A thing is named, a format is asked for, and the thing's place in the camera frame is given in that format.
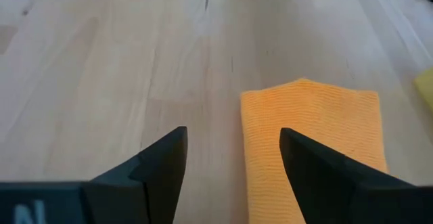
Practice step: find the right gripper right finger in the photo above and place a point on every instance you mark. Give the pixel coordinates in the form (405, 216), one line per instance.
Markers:
(321, 183)

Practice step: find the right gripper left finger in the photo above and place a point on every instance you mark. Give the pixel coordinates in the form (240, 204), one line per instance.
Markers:
(152, 183)

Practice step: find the orange microfiber towel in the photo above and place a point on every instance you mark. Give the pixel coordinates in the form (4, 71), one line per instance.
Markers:
(304, 122)

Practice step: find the yellow translucent plastic bin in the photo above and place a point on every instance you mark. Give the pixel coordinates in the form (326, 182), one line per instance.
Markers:
(426, 88)

